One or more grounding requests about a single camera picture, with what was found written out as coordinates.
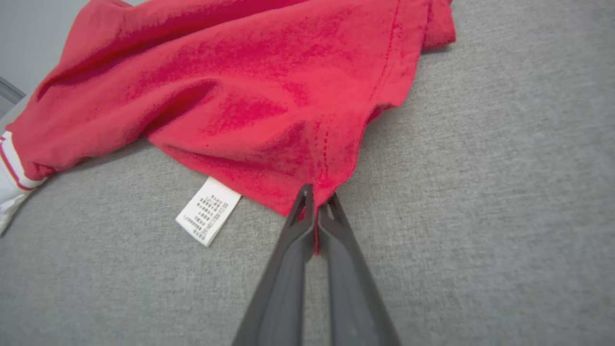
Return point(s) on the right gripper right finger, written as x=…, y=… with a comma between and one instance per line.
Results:
x=350, y=298

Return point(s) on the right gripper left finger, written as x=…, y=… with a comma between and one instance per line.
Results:
x=283, y=288

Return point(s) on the red jersey with number 23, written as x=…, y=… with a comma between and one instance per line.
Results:
x=240, y=72

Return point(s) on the grey metal frame leg with caster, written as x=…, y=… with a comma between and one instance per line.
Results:
x=7, y=93

